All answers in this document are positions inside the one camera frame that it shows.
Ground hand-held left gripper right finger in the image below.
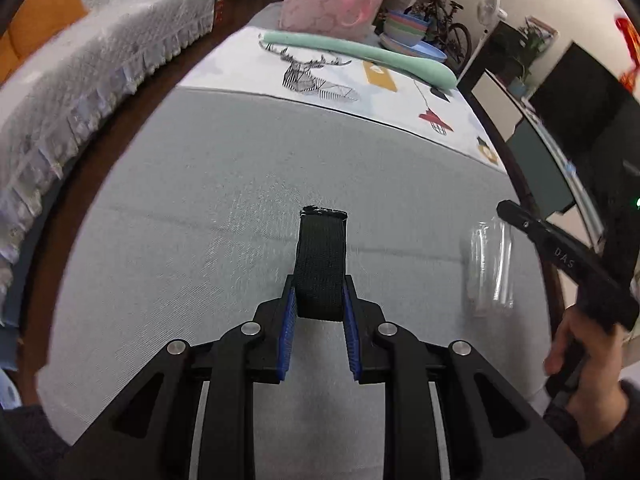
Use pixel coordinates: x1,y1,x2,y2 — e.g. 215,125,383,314
342,276,586,480

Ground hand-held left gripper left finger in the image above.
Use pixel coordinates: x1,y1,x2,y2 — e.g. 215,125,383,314
60,275,298,480

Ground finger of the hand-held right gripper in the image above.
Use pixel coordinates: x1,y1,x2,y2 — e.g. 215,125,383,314
496,200,549,247

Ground black woven strap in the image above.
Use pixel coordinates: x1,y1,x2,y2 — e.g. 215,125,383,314
295,205,348,322

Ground person's right forearm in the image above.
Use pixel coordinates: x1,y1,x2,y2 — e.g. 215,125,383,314
542,380,640,480

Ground person's right hand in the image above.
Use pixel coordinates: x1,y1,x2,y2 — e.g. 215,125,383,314
544,305,632,448

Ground white television cabinet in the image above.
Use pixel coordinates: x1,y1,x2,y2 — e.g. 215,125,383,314
470,70,606,251

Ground black television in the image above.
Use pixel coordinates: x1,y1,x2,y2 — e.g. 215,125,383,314
527,42,640,173

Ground grey fabric cover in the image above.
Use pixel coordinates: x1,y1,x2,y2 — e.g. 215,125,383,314
37,2,561,480

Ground tall black cabinet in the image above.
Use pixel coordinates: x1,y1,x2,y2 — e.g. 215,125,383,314
482,22,526,81

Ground green potted plant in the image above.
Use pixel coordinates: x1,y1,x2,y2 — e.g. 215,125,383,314
507,15,551,98

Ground bicycle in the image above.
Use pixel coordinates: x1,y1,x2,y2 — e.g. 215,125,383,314
405,0,473,73

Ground white standing fan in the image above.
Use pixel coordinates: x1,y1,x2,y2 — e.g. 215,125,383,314
457,0,508,86

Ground stack of pastel bowls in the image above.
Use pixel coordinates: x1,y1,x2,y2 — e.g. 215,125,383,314
385,9,433,48

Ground mint green long pillow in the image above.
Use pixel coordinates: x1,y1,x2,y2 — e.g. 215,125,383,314
262,30,458,92

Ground white printed mat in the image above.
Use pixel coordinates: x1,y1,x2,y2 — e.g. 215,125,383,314
177,25,506,171

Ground person's dark clothing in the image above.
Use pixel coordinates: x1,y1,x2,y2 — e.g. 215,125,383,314
0,402,68,480

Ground pink tote bag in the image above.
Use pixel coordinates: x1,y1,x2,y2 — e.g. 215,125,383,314
277,0,386,41

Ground grey quilted sofa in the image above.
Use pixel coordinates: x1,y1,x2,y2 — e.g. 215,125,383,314
0,0,241,331

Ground orange cushion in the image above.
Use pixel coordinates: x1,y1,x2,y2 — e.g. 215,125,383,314
0,35,23,83
10,0,91,61

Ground red wall decoration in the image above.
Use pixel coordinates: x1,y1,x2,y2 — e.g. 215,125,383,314
615,17,640,86

